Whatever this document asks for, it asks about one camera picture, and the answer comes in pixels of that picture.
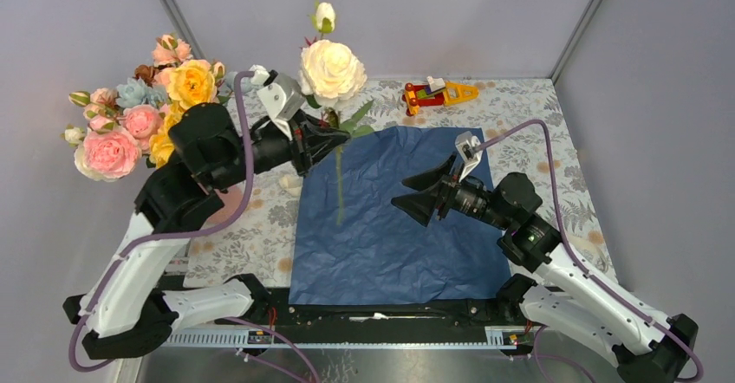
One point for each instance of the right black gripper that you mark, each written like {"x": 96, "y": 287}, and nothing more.
{"x": 421, "y": 205}

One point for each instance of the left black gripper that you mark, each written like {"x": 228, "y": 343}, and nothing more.
{"x": 311, "y": 141}

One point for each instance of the white rose stem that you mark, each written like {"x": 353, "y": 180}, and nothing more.
{"x": 330, "y": 74}

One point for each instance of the blue paper bouquet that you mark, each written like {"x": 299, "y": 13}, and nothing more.
{"x": 353, "y": 247}

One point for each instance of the pink rose stem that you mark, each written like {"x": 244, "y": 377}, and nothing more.
{"x": 142, "y": 121}
{"x": 107, "y": 156}

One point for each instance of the yellow flower stem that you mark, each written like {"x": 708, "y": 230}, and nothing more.
{"x": 187, "y": 85}

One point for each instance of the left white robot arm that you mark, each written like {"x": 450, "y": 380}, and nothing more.
{"x": 126, "y": 315}

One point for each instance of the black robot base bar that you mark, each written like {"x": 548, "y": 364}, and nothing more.
{"x": 385, "y": 317}

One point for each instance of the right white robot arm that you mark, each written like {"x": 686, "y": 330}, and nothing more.
{"x": 562, "y": 288}

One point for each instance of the pink ceramic vase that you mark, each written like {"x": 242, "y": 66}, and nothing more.
{"x": 235, "y": 200}

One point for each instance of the flowers in vase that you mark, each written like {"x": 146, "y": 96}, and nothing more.
{"x": 142, "y": 88}

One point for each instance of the small cream ribbon scrap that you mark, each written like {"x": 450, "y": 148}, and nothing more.
{"x": 291, "y": 184}

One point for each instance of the colourful toy block car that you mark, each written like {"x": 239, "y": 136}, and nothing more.
{"x": 436, "y": 92}

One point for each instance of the floral patterned table mat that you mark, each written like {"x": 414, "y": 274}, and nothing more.
{"x": 535, "y": 140}

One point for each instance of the white slotted cable duct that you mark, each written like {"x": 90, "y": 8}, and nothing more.
{"x": 357, "y": 336}

